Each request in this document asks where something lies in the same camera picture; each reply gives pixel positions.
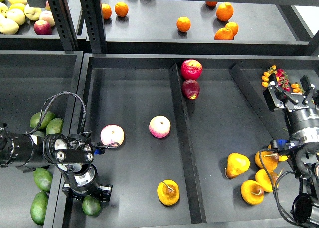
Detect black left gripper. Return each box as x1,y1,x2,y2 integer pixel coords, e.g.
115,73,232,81
62,164,113,202

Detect bright red apple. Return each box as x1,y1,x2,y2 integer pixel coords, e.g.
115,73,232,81
181,59,203,80

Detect pale yellow apple middle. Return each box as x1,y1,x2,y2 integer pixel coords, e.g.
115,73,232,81
6,9,26,26

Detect yellow pear leftmost of pile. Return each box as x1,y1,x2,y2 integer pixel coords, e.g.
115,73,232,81
224,153,250,179

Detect black perforated shelf post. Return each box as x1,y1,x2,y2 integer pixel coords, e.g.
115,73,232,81
80,0,107,54

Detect black middle divided tray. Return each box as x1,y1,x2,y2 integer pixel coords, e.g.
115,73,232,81
55,55,319,228

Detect orange behind front right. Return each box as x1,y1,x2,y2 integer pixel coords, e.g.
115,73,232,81
225,22,239,36

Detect pink apple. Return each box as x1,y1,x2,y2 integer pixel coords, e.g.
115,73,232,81
149,115,171,138
100,124,125,148

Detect black upper shelf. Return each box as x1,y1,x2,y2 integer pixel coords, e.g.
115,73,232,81
104,0,319,55

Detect red apple on left shelf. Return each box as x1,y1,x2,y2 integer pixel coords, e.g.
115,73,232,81
33,20,52,35

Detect orange at shelf back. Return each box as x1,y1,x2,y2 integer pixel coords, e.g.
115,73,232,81
205,1,218,7

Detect orange on shelf left edge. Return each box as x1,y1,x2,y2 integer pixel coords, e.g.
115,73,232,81
101,3,112,20

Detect pale yellow apple with stem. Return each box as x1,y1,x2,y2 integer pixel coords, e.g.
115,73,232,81
24,4,42,21

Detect orange on shelf centre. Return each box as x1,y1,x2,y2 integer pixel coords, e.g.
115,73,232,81
176,16,191,32

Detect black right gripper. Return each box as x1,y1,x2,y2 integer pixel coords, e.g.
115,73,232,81
263,75,319,137

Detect orange front right shelf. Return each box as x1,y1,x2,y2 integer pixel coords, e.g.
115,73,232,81
214,27,234,40

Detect pink apple left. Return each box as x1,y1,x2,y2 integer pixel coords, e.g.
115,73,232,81
100,124,125,148

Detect pink apple centre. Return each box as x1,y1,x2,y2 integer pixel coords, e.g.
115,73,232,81
149,115,171,138

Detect cherry tomato bunch top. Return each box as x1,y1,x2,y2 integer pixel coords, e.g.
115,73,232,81
261,65,291,92

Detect dark red apple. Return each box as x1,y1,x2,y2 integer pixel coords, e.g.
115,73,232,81
181,79,200,100

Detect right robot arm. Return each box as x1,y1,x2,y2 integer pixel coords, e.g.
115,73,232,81
263,74,319,228

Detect pale yellow apple front left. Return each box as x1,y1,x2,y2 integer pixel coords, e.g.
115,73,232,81
0,18,19,35

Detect pale peach on left shelf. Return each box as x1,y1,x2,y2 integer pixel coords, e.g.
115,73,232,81
39,10,55,27

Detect large orange on shelf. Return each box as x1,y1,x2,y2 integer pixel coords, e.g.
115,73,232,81
216,2,234,21

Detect green avocado centre cluster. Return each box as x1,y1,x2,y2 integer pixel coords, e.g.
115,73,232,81
32,131,46,137

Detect orange cherry tomato vine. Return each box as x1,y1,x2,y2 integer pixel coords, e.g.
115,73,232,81
291,83,303,94

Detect black left tray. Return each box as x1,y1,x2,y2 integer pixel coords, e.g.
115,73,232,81
0,50,83,228

